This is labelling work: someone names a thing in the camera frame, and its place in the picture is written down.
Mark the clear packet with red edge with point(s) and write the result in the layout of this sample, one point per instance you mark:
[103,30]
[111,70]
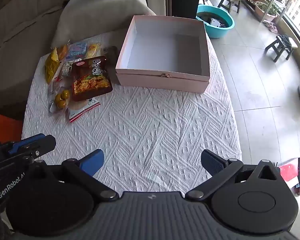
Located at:
[65,70]

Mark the white textured tablecloth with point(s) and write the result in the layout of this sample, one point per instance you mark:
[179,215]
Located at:
[145,130]

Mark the clear bread bun packet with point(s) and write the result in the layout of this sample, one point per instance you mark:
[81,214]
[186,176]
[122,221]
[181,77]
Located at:
[62,52]

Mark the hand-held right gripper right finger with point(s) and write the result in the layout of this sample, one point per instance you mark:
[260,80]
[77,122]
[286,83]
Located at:
[212,165]

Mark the dark clear snack packet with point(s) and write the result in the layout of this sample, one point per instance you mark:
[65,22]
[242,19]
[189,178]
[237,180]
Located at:
[111,53]

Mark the long yellow snack packet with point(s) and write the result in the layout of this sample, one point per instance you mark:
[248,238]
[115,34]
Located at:
[93,49]

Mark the teal plastic basin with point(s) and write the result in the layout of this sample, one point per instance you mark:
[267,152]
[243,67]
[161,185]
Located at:
[215,31]

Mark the white packet with red stripes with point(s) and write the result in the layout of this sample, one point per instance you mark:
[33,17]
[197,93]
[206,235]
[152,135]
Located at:
[82,109]

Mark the pink cardboard box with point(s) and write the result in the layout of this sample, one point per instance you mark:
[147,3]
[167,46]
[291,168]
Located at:
[165,82]

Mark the beige sofa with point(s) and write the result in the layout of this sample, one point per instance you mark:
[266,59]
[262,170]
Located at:
[15,30]

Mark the blue and white snack packet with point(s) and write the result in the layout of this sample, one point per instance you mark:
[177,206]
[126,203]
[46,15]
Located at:
[76,50]

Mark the pink slippers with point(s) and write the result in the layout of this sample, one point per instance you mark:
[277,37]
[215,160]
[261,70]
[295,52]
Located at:
[272,27]

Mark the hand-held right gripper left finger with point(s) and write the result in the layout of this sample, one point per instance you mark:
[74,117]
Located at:
[92,163]

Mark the orange plastic stool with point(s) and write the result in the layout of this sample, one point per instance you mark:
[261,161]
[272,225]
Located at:
[4,127]

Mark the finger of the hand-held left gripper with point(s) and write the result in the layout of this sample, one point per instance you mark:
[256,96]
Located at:
[45,145]
[25,142]

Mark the red noodle snack packet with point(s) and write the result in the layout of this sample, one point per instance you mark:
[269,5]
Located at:
[90,80]

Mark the green olives packet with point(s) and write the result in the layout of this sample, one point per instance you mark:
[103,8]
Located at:
[61,98]

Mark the beige cushion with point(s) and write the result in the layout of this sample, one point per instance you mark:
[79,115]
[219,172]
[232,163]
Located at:
[90,15]

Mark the red book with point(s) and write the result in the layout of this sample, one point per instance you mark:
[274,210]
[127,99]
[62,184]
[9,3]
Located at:
[288,172]

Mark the dark stool with cloth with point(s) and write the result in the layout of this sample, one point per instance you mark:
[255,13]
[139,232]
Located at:
[282,42]

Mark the potted green plant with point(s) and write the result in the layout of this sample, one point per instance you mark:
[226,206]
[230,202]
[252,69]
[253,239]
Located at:
[268,12]

